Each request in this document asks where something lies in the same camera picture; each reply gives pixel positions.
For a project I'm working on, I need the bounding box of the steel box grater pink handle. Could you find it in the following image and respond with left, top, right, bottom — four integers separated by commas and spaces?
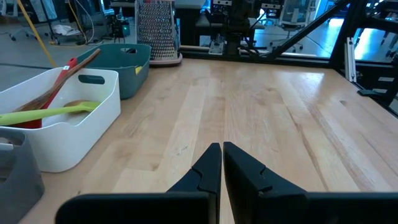
134, 0, 184, 67

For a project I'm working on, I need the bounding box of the dark wooden spoon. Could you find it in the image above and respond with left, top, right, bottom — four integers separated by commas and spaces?
13, 47, 102, 113

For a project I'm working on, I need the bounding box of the green silicone spoon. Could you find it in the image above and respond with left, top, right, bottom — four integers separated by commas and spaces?
0, 100, 102, 127

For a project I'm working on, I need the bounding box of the grey plastic bin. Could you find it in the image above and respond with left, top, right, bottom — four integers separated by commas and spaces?
0, 126, 45, 224

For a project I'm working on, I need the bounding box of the black table frame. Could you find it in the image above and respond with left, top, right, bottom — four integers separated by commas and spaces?
179, 0, 398, 118

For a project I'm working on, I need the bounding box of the red silicone spoon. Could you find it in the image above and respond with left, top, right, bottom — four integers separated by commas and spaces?
11, 57, 79, 130

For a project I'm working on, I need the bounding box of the white plastic bin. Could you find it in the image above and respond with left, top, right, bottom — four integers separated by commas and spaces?
0, 67, 122, 174

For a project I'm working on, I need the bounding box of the silver aluminium extrusion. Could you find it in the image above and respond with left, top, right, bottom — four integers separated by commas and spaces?
343, 36, 359, 83

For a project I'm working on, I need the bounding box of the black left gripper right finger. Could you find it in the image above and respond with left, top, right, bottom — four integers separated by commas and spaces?
223, 141, 398, 224

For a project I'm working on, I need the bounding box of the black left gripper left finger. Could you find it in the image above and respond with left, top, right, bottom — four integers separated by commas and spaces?
55, 142, 223, 224

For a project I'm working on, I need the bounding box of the long yellow power cord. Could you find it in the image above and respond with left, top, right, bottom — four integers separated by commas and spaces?
15, 0, 59, 68

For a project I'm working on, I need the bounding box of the teal plastic bin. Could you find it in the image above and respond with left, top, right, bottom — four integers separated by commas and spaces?
75, 43, 152, 101

